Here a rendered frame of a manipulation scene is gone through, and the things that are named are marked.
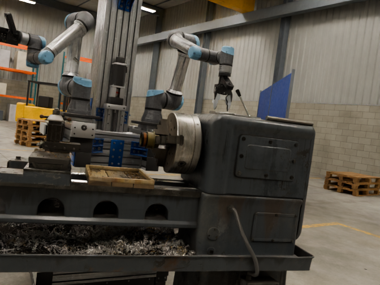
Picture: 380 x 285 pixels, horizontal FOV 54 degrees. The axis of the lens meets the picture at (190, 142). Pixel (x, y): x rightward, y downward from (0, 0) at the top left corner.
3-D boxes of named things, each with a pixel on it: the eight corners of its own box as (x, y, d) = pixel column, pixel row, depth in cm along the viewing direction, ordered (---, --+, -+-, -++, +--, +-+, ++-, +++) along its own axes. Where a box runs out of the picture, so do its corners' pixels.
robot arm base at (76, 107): (64, 112, 240) (66, 96, 239) (88, 115, 247) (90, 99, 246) (68, 112, 226) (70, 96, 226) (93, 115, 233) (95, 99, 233)
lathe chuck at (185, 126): (173, 165, 213) (181, 111, 209) (189, 181, 184) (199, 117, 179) (158, 164, 211) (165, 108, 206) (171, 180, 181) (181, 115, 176)
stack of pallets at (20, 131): (54, 144, 1156) (57, 121, 1153) (69, 148, 1098) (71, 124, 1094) (13, 142, 1064) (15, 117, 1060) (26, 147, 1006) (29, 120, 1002)
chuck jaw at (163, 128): (172, 140, 198) (171, 122, 205) (175, 135, 194) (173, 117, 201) (151, 138, 195) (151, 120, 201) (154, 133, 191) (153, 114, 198)
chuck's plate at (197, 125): (178, 166, 214) (187, 111, 210) (195, 181, 185) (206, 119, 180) (173, 165, 213) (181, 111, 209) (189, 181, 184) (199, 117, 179)
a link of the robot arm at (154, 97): (141, 107, 261) (143, 87, 260) (159, 109, 268) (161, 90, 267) (149, 107, 251) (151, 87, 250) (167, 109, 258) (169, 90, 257)
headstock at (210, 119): (266, 183, 242) (273, 123, 240) (310, 201, 197) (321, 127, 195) (178, 176, 224) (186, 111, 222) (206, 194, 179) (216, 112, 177)
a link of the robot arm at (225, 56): (228, 49, 220) (237, 47, 213) (226, 68, 220) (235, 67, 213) (217, 46, 216) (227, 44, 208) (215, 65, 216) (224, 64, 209)
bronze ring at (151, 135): (157, 131, 196) (139, 129, 193) (162, 133, 187) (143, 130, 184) (155, 149, 197) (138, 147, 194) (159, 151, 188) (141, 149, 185)
